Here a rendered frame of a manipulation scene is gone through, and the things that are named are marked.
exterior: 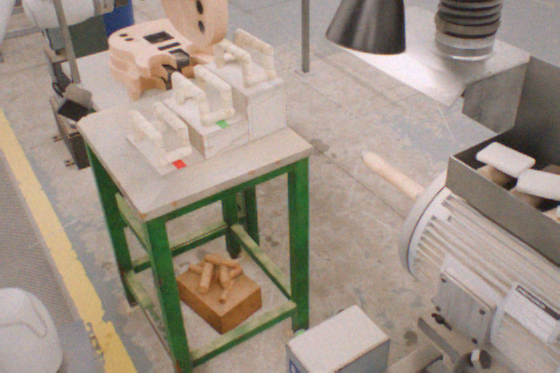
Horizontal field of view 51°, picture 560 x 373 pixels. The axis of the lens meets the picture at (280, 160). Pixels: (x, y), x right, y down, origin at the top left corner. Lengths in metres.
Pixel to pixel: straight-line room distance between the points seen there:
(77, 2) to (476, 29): 0.97
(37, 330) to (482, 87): 1.07
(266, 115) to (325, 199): 1.32
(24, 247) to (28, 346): 1.70
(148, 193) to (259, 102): 0.44
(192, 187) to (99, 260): 1.30
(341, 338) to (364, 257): 1.75
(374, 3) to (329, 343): 0.57
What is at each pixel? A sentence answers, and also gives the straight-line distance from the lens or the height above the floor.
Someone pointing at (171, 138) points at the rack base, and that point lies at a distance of 1.93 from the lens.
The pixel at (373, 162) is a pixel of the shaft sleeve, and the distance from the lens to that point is 1.23.
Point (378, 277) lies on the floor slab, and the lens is 2.73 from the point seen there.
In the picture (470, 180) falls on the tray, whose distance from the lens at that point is 0.94.
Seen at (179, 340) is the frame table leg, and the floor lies 0.36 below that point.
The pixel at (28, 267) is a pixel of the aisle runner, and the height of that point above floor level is 0.00.
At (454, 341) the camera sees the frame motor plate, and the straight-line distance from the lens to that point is 1.10.
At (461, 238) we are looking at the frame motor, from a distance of 0.99.
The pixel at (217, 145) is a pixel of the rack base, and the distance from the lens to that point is 1.82.
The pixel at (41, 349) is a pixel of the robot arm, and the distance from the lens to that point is 1.51.
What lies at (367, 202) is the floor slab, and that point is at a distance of 3.12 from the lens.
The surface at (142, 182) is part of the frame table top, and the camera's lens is 1.78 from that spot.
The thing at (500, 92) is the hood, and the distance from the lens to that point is 1.04.
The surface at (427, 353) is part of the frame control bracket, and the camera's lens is 1.18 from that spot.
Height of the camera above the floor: 1.97
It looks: 35 degrees down
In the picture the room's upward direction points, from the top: 2 degrees counter-clockwise
